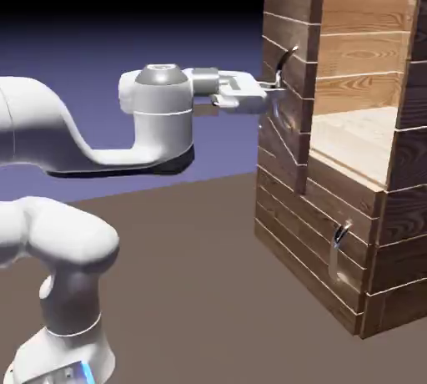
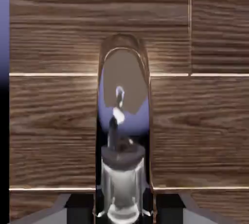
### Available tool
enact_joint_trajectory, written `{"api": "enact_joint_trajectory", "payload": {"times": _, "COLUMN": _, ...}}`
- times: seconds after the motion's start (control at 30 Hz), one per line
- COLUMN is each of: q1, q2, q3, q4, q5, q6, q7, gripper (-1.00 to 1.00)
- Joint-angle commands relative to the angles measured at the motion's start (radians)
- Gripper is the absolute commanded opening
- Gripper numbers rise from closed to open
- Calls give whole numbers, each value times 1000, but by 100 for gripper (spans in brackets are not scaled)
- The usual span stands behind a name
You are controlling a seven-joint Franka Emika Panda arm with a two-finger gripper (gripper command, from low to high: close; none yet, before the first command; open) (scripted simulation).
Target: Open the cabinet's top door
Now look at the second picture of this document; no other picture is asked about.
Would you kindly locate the wide wooden cabinet door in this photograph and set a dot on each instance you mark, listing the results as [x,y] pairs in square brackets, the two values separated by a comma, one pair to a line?
[48,130]

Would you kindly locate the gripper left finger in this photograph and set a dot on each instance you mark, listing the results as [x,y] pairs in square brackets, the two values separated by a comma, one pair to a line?
[80,210]

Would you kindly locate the narrow wooden cabinet panel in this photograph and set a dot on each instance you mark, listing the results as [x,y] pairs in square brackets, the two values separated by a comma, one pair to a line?
[219,23]

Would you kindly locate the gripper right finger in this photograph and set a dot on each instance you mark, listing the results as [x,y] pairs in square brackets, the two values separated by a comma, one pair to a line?
[169,210]

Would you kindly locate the brown wooden cabinet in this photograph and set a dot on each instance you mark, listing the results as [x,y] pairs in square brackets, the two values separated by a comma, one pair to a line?
[194,101]

